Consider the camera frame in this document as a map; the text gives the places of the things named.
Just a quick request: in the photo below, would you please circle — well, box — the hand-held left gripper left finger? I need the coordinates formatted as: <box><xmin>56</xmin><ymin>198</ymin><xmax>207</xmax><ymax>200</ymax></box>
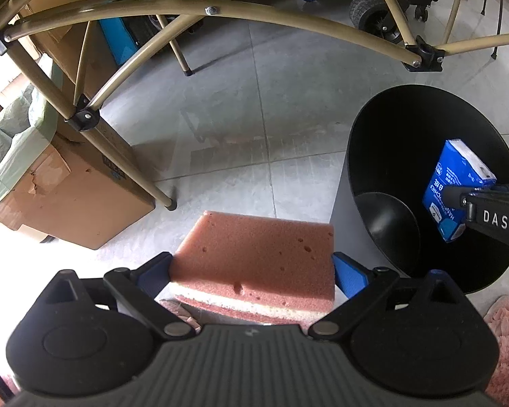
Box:
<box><xmin>40</xmin><ymin>251</ymin><xmax>200</xmax><ymax>342</ymax></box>

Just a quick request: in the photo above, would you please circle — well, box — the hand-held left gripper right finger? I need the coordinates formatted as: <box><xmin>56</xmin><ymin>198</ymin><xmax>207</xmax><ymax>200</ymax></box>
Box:
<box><xmin>307</xmin><ymin>251</ymin><xmax>469</xmax><ymax>342</ymax></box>

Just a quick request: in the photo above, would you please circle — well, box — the blue tissue pack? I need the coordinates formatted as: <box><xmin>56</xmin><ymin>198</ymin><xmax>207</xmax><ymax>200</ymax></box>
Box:
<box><xmin>422</xmin><ymin>138</ymin><xmax>498</xmax><ymax>244</ymax></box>

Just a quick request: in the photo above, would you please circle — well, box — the black plastic bin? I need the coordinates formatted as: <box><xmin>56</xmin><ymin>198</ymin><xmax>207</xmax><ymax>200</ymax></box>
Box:
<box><xmin>328</xmin><ymin>85</ymin><xmax>509</xmax><ymax>295</ymax></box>

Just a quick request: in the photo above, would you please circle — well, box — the pink layered sponge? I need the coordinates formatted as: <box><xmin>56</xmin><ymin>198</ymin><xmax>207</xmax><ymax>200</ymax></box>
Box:
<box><xmin>159</xmin><ymin>211</ymin><xmax>337</xmax><ymax>327</ymax></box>

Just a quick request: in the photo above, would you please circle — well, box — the large brown cardboard box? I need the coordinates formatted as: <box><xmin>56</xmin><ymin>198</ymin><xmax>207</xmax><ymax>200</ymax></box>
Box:
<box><xmin>0</xmin><ymin>106</ymin><xmax>157</xmax><ymax>251</ymax></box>

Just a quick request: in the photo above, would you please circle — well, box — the pale green plastic bag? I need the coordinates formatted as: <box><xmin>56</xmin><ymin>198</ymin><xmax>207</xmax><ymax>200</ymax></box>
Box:
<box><xmin>0</xmin><ymin>57</ymin><xmax>64</xmax><ymax>213</ymax></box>

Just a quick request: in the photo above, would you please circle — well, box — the black rubber cart wheel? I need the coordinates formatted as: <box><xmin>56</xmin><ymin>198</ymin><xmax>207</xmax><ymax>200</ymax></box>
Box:
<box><xmin>348</xmin><ymin>0</ymin><xmax>410</xmax><ymax>45</ymax></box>

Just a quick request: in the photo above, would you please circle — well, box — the blue flat board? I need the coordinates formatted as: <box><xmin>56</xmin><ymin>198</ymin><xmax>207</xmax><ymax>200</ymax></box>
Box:
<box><xmin>99</xmin><ymin>8</ymin><xmax>138</xmax><ymax>66</ymax></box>

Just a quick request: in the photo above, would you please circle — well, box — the tan metal table frame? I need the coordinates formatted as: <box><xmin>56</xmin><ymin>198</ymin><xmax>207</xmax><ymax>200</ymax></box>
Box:
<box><xmin>0</xmin><ymin>0</ymin><xmax>509</xmax><ymax>212</ymax></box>

